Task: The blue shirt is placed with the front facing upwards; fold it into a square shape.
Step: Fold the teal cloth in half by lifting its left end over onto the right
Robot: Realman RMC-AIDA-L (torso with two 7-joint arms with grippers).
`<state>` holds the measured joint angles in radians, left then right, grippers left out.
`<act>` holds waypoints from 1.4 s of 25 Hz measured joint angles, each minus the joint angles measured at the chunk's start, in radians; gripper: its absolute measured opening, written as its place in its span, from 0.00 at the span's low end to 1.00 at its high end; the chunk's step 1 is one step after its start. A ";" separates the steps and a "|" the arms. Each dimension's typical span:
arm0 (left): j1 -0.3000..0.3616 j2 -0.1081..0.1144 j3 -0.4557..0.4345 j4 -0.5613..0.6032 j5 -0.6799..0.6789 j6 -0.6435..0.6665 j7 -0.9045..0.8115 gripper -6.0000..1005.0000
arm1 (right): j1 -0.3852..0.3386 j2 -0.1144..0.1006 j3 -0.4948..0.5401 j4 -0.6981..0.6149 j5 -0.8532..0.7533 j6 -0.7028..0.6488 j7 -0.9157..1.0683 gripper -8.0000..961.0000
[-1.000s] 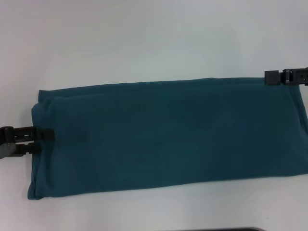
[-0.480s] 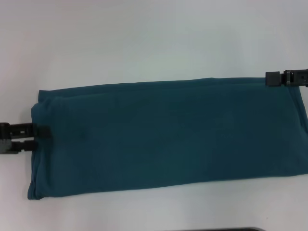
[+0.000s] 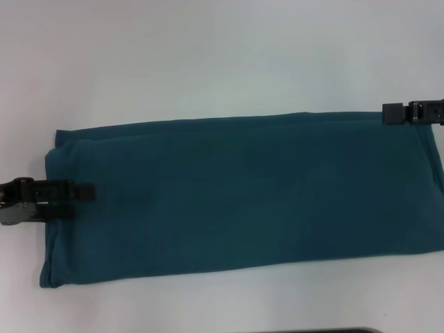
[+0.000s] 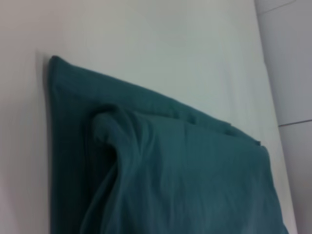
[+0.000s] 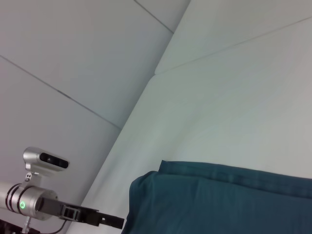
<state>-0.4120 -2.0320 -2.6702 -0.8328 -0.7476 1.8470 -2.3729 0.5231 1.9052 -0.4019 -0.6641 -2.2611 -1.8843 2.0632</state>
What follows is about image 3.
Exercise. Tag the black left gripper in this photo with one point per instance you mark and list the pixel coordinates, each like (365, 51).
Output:
(17, 204)

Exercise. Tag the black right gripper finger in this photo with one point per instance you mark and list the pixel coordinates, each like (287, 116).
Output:
(392, 112)

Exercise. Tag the teal blue FREE print T-shirt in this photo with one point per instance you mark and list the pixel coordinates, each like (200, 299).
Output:
(225, 194)

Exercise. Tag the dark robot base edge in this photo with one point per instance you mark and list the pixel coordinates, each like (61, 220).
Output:
(343, 330)

